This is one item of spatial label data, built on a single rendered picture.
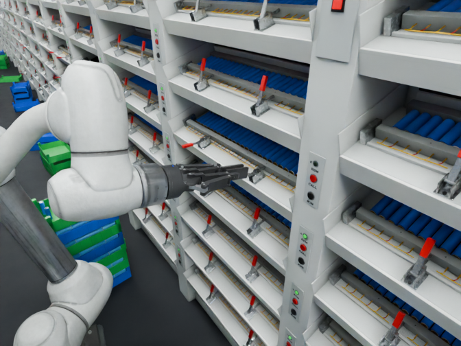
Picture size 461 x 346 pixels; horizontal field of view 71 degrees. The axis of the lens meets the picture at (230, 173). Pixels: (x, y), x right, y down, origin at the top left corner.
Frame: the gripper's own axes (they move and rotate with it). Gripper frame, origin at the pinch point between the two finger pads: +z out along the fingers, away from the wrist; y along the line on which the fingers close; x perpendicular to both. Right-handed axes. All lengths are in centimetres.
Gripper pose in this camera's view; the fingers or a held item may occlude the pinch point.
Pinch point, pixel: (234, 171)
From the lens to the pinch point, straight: 82.2
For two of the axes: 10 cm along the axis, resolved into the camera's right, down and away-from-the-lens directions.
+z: 7.9, -1.2, 6.0
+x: 1.6, -9.1, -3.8
